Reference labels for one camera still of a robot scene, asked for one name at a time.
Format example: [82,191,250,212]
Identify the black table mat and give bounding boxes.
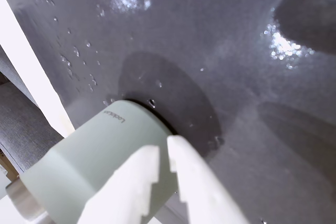
[0,0,336,224]

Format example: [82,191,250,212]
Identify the pale green metal-lined mug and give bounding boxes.
[5,99,182,224]

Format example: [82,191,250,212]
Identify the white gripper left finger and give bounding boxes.
[77,144,161,224]

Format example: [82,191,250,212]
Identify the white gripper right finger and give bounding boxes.
[167,134,250,224]

